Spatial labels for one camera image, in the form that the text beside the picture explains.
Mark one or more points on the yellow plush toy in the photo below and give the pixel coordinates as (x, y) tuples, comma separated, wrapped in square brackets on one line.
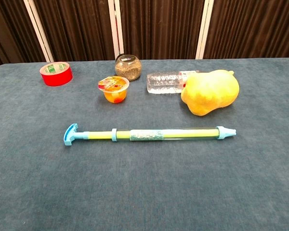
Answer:
[(212, 92)]

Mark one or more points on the orange fruit jelly cup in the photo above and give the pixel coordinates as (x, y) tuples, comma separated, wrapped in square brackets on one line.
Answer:
[(114, 95)]

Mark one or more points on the round glass jar with grains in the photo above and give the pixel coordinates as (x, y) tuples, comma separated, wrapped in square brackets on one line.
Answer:
[(128, 69)]

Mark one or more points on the white partition frame post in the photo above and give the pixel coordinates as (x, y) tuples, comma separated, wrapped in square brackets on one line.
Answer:
[(38, 29), (115, 29), (204, 29)]

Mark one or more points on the red tape roll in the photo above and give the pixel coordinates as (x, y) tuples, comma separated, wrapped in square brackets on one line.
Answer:
[(56, 78)]

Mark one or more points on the dark pleated curtain panel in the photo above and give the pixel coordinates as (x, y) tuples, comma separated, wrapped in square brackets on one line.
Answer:
[(9, 31), (161, 29), (77, 29), (253, 29)]

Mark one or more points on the clear plastic water bottle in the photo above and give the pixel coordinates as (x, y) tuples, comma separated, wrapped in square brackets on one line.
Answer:
[(162, 83)]

